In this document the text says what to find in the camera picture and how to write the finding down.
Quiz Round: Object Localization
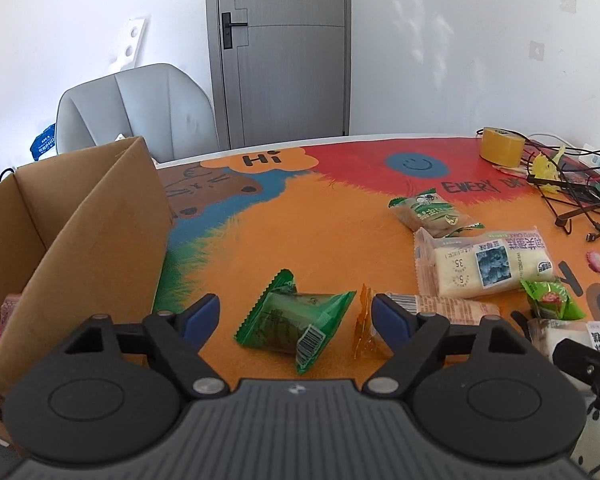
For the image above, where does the small bright green snack packet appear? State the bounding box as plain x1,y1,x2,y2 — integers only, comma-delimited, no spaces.
521,279,587,321

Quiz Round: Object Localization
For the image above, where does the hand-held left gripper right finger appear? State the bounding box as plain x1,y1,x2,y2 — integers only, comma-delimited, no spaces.
362,293,533,398

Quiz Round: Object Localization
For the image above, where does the white foam board with holes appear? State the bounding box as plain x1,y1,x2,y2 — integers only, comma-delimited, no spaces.
109,17,147,76

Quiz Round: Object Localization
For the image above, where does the blue plastic bag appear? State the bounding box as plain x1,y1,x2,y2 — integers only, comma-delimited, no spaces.
29,123,58,162

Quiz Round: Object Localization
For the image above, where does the orange-edged clear cracker packet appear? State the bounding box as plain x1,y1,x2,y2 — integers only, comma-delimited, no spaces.
352,284,502,361

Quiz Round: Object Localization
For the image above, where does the dark green snack packet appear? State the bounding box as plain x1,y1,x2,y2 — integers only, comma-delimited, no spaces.
235,269,357,376

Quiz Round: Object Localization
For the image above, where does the white bread packet blue label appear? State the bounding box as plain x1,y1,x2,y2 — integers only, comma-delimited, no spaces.
414,226,563,298

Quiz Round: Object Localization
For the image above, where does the cardboard box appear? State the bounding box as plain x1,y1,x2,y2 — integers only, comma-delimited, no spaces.
0,136,173,431

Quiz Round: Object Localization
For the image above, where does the grey upholstered chair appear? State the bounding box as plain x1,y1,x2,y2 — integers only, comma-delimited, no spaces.
56,63,220,163

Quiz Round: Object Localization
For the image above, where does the white snack packet black label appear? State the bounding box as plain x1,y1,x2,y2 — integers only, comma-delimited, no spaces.
527,317,600,361

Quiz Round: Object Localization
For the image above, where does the colourful printed table mat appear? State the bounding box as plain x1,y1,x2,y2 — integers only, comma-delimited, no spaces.
150,134,600,480

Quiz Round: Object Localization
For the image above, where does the yellow plastic toy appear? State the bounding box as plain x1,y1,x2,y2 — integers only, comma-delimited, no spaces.
531,146,567,193

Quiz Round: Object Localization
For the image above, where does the black wire rack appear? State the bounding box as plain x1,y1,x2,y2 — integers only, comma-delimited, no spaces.
522,137,600,233

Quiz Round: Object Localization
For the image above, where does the yellow tape roll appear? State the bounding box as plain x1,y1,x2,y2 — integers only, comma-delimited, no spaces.
480,127,525,166

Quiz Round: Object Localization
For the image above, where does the grey door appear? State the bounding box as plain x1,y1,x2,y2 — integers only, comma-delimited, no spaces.
205,0,353,151

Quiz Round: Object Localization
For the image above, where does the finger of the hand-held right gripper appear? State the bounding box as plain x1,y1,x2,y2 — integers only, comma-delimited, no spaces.
551,338,600,401

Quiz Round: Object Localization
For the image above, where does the pink snack packet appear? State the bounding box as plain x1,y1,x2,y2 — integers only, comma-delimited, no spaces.
0,294,23,333

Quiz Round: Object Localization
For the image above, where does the black door handle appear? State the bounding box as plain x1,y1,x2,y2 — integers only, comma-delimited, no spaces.
221,11,249,50

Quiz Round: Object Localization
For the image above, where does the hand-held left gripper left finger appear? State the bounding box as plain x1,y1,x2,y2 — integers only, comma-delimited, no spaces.
62,293,231,400

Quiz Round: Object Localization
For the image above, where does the pale green snack packet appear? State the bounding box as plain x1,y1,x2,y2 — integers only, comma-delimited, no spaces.
388,187,483,238

